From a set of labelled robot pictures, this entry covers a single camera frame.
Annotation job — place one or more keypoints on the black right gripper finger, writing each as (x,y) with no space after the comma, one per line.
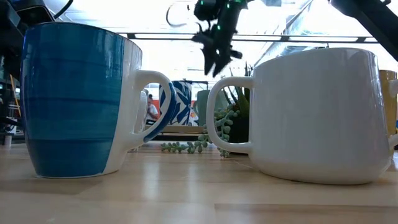
(209,59)
(220,63)

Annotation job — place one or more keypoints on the succulent plant black pot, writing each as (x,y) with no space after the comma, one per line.
(241,104)

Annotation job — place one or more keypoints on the sage green mug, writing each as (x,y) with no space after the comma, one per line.
(202,107)

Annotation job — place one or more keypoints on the white blue floral mug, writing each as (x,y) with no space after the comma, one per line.
(183,102)

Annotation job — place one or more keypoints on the white mug olive interior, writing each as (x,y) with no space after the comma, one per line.
(311,118)

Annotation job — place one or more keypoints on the blue and white mug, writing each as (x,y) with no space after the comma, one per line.
(71,102)

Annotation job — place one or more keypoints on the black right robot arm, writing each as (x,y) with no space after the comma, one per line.
(373,25)

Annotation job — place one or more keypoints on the long ceiling light strip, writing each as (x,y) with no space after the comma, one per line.
(284,38)

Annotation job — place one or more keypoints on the person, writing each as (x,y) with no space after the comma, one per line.
(152,110)

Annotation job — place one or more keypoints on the wooden shelf black metal frame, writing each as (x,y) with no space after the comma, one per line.
(180,129)

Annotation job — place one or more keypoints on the silver ventilation duct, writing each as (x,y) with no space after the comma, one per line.
(298,49)

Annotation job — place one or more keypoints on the small white post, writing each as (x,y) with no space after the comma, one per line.
(7,140)

